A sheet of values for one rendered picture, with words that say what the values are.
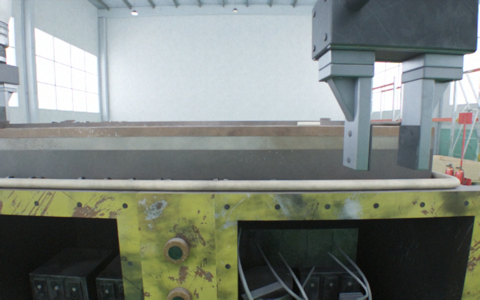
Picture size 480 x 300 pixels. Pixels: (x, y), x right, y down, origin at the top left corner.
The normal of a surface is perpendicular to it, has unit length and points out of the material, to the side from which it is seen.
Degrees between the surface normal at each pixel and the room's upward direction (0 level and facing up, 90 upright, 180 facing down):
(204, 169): 90
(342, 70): 90
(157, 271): 90
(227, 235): 90
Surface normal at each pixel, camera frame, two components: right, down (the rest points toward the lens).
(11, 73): 1.00, 0.00
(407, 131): -1.00, 0.00
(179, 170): -0.02, 0.11
